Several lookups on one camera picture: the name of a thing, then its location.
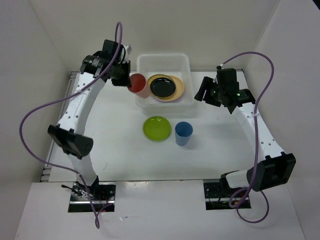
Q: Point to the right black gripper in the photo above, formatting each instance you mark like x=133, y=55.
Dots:
x=207, y=83

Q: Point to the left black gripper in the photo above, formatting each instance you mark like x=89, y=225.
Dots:
x=125, y=82

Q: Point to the red plastic cup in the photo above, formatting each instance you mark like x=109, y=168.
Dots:
x=139, y=86

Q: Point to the orange plastic plate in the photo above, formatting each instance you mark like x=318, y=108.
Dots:
x=179, y=88

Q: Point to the black plastic plate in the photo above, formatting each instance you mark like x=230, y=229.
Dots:
x=162, y=86

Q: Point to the blue plastic cup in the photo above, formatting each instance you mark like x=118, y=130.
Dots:
x=183, y=131

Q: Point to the green plastic plate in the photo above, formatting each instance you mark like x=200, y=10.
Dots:
x=157, y=128

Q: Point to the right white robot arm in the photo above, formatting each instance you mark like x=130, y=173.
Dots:
x=272, y=165

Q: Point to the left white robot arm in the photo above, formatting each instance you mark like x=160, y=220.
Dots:
x=111, y=63

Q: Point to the clear plastic bin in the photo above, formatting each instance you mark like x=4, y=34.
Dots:
x=173, y=64

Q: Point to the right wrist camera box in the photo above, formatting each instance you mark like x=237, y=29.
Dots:
x=220, y=67

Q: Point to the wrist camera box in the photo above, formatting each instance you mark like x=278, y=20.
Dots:
x=220, y=67
x=127, y=49

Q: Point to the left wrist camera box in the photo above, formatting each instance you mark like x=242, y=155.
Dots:
x=127, y=49

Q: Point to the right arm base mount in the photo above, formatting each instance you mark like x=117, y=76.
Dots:
x=217, y=198

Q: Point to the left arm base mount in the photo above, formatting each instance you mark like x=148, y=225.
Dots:
x=79, y=202

